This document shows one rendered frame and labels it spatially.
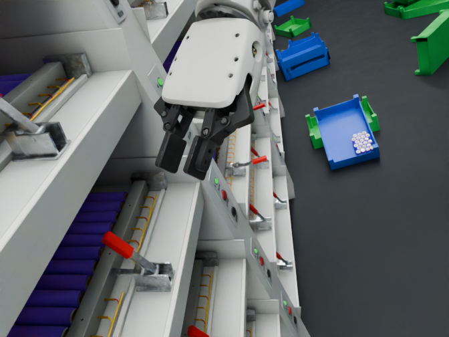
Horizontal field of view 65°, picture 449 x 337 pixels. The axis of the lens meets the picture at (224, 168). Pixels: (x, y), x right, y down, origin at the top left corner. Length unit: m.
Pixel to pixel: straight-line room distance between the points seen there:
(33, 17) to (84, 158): 0.22
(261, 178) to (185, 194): 0.62
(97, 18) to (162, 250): 0.29
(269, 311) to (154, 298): 0.43
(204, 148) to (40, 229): 0.17
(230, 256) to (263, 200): 0.41
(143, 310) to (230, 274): 0.27
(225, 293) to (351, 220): 0.82
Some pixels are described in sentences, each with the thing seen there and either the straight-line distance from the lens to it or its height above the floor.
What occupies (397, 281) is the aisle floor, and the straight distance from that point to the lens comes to 1.20.
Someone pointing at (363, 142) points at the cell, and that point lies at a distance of 1.56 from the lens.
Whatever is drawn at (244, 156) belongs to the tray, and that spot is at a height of 0.52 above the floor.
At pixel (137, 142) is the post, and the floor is 0.81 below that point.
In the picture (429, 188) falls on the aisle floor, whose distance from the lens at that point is 1.43.
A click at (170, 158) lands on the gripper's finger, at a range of 0.39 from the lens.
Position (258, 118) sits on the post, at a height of 0.41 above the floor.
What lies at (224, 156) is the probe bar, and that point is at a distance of 0.87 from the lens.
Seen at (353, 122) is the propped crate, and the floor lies 0.08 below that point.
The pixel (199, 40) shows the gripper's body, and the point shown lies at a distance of 0.41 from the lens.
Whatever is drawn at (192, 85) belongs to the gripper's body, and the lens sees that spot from 0.38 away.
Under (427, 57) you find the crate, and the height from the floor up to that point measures 0.10.
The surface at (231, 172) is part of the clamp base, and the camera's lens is 0.84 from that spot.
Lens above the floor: 1.00
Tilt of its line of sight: 32 degrees down
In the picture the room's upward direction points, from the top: 28 degrees counter-clockwise
